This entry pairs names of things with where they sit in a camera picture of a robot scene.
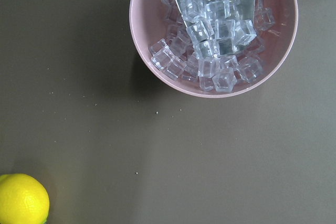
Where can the pink ice bowl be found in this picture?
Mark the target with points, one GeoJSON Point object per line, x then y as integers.
{"type": "Point", "coordinates": [147, 26]}

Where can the metal ice scoop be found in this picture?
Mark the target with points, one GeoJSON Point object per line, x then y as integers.
{"type": "Point", "coordinates": [218, 27]}

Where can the yellow lemon near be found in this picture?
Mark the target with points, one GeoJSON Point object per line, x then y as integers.
{"type": "Point", "coordinates": [23, 199]}

